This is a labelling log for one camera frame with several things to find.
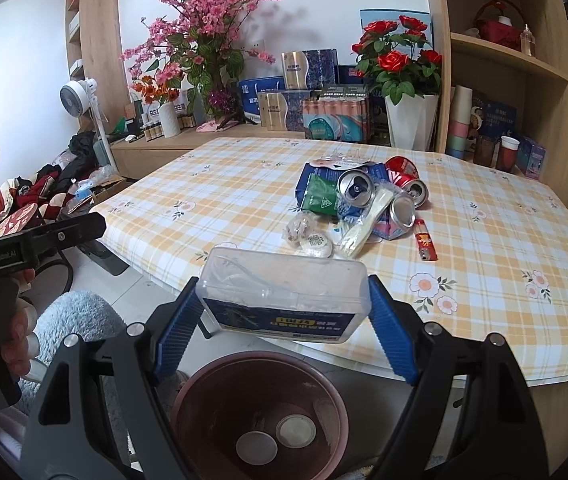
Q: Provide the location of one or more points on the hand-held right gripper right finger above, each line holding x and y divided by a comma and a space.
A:
391, 331

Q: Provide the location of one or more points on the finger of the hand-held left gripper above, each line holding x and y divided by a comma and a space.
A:
64, 235

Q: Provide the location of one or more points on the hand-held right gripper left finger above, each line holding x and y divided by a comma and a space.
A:
180, 331

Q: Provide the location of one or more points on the brown plastic trash bin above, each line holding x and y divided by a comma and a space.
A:
264, 390

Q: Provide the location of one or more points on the clear plastic box blue label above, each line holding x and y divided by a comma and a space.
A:
284, 285

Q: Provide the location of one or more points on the crushed red can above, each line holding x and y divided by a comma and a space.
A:
401, 172

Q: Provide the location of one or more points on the blue packet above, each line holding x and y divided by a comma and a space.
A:
310, 176

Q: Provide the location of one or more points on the white printed packet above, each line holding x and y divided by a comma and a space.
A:
334, 162

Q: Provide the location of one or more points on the pile of clothes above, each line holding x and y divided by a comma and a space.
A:
64, 180

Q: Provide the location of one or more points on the fluffy light blue cloth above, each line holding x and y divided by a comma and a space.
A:
79, 315

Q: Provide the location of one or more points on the red lighter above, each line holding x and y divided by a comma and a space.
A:
425, 242

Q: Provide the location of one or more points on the translucent white wrapper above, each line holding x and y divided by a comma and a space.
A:
364, 225

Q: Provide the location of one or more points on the round white packet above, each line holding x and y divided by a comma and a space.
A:
315, 246

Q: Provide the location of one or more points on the crushed silver blue can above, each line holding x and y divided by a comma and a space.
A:
403, 212

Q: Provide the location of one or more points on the low wooden cabinet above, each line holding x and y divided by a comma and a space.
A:
164, 152

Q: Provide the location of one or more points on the white standing fan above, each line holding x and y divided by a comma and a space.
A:
76, 97

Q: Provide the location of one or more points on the row of small brown bottles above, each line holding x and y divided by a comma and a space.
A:
153, 131

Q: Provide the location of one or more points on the crumpled clear wrapper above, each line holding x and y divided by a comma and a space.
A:
300, 227

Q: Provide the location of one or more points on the round white lid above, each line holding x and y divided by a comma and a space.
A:
294, 431
256, 448

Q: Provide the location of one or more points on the yellow plaid floral tablecloth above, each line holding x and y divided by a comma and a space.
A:
214, 195

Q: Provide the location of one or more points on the dented silver can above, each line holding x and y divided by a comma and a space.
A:
356, 187

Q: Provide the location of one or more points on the green packet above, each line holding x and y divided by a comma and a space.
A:
319, 197

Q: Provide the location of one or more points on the white ribbed vase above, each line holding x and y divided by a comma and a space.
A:
169, 120

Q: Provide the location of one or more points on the orange artificial flowers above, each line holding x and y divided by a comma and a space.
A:
154, 90

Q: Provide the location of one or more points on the pink cloth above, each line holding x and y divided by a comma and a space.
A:
214, 126

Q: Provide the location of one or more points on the narrow wooden shelf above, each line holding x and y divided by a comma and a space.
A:
96, 35

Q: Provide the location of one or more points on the brown cup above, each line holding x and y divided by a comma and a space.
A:
485, 152

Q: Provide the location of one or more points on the purple artificial flowers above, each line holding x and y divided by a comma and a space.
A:
221, 102

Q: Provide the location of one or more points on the white angular vase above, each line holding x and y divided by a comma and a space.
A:
411, 122

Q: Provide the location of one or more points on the stack of pastel cups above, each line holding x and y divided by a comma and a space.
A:
459, 125

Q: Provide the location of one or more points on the pink bottle multipack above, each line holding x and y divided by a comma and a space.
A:
334, 120

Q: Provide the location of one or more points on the small blue box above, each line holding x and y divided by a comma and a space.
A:
531, 157

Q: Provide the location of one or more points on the blue printed box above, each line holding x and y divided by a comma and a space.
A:
496, 115

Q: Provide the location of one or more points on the blue and white carton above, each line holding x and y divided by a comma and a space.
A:
256, 87

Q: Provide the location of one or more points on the dark flat box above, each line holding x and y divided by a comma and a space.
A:
344, 92

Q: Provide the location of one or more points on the gold and blue gift box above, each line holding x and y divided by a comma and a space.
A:
284, 110
309, 67

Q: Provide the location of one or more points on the pink artificial blossom tree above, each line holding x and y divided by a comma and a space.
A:
204, 15

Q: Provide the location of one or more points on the red artificial rose plant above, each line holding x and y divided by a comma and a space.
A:
394, 60

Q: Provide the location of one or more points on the large wooden shelf unit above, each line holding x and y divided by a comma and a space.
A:
504, 60

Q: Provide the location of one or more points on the red basket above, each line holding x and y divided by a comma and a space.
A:
499, 32

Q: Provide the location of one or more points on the small glass bottle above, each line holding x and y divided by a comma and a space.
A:
529, 42

